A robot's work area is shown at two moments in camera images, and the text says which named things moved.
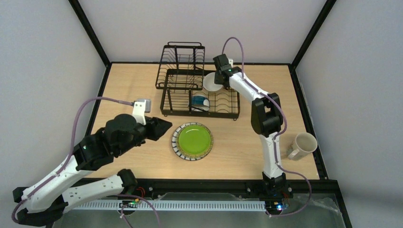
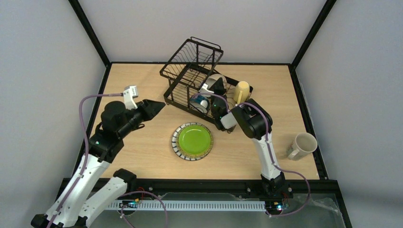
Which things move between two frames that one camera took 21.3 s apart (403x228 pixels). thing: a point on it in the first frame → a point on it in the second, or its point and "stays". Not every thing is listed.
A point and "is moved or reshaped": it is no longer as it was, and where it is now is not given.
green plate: (173, 141) stays
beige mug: (304, 144) stays
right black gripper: (225, 80) → (215, 95)
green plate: (194, 140) stays
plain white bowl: (208, 82) is moved or reshaped
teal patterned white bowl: (200, 103) stays
